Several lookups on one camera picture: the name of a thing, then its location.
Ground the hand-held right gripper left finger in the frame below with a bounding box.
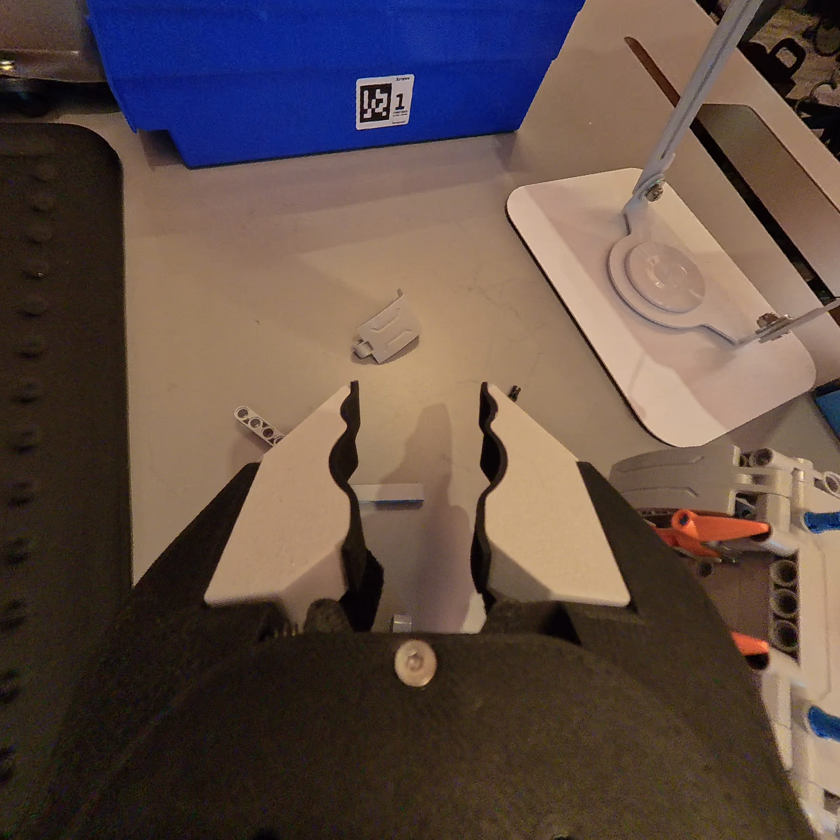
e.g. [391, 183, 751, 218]
[205, 381, 385, 632]

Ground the long grey beam with pins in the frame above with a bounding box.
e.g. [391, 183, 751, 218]
[351, 482, 426, 511]

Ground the small grey curved panel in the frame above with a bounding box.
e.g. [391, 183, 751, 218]
[351, 287, 422, 364]

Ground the blue tagged parts bin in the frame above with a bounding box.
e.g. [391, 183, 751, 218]
[85, 0, 586, 170]

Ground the blue picture box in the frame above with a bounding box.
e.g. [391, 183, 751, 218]
[812, 384, 840, 447]

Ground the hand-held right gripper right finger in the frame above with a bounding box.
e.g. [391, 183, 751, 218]
[471, 381, 632, 619]

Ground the short grey beam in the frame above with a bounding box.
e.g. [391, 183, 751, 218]
[234, 406, 287, 447]

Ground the grey orange toy model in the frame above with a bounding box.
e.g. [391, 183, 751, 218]
[609, 445, 840, 840]

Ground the black perforated mat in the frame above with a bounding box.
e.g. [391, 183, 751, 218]
[0, 121, 135, 840]

